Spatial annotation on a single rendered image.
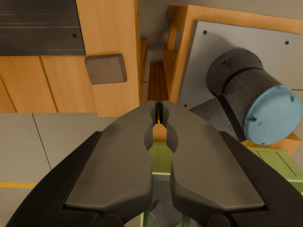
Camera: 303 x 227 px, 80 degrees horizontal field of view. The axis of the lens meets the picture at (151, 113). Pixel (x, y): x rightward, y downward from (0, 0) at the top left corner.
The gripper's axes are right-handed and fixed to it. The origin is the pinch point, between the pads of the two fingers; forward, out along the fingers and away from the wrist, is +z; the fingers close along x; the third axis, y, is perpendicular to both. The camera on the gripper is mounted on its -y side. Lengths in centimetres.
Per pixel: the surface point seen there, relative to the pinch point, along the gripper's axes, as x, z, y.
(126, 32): -7.5, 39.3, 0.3
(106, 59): -12.7, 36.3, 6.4
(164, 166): 3, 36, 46
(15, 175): -161, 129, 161
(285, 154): 55, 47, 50
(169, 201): 6, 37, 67
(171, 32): 10, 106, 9
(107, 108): -15.4, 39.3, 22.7
